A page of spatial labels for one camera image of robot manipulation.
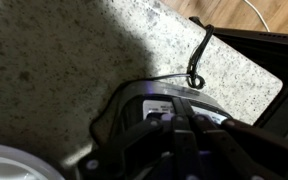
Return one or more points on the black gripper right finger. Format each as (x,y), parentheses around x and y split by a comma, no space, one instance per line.
(252,153)

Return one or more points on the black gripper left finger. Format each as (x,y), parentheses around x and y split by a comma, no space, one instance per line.
(142,152)

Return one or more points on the black and silver blender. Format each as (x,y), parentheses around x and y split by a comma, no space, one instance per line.
(133,102)

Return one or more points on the white ceramic plate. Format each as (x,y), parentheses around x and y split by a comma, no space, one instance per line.
(16,164)

